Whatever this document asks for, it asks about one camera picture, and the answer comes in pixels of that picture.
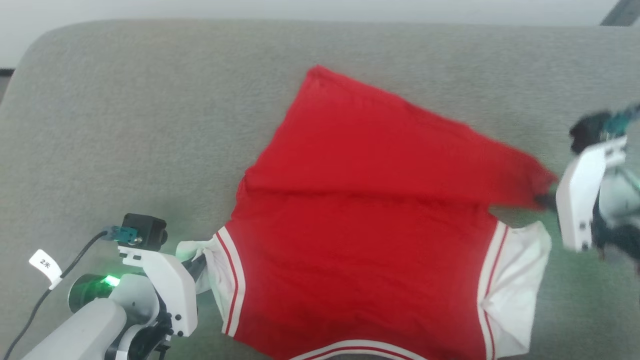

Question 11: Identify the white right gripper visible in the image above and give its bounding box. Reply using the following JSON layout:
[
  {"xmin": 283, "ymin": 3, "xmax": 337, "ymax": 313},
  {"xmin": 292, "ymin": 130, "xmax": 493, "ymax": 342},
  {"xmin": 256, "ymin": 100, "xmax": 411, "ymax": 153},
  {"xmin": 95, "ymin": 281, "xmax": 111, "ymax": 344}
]
[{"xmin": 534, "ymin": 136, "xmax": 629, "ymax": 252}]

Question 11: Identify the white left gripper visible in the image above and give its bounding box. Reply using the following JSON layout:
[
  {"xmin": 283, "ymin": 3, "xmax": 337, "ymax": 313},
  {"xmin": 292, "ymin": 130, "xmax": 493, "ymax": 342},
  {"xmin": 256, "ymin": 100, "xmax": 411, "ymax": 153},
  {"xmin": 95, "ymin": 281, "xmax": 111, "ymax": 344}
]
[{"xmin": 118, "ymin": 245, "xmax": 209, "ymax": 338}]

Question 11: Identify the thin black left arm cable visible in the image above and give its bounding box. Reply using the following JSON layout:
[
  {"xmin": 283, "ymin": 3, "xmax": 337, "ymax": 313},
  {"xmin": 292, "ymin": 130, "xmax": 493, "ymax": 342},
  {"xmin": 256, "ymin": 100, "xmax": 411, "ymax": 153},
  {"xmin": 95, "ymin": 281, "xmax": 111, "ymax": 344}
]
[{"xmin": 2, "ymin": 230, "xmax": 113, "ymax": 360}]

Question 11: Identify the red and white jersey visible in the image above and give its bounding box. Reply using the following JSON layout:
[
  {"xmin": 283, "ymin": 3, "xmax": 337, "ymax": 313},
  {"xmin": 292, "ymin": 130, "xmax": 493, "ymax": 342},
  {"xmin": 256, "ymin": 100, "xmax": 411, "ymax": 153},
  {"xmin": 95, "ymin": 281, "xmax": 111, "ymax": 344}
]
[{"xmin": 175, "ymin": 65, "xmax": 559, "ymax": 360}]

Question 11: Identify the black framed floor panel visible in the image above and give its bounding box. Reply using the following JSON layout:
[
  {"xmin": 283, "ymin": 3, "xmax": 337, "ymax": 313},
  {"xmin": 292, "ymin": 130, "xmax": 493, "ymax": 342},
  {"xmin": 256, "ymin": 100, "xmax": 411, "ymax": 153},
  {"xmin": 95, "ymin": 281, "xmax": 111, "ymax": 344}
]
[{"xmin": 0, "ymin": 67, "xmax": 15, "ymax": 103}]

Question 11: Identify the teal cable connector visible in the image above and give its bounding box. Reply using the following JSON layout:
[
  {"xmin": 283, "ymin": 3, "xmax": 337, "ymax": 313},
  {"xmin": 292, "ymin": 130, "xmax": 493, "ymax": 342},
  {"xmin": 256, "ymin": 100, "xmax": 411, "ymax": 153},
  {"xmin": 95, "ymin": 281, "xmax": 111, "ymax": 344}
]
[{"xmin": 102, "ymin": 226, "xmax": 139, "ymax": 244}]

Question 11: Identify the grey fabric sofa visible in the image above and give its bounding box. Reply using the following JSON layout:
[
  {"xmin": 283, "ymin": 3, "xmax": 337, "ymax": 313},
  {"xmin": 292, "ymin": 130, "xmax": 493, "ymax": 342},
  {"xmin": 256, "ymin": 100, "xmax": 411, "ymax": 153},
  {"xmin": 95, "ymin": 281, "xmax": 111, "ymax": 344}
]
[{"xmin": 0, "ymin": 19, "xmax": 640, "ymax": 360}]

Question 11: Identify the grey metal window frame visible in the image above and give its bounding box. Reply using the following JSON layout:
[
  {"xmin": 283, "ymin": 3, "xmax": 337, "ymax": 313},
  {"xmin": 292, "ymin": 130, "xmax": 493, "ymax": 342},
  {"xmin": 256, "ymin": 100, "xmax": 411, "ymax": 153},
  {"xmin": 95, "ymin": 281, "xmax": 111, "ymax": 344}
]
[{"xmin": 600, "ymin": 0, "xmax": 640, "ymax": 27}]

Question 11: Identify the white cable label tag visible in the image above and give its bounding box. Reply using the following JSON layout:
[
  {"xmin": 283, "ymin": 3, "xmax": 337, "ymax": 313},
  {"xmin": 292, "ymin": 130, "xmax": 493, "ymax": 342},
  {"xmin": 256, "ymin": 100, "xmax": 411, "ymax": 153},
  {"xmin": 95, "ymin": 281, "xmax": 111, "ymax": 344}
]
[{"xmin": 28, "ymin": 248, "xmax": 64, "ymax": 291}]

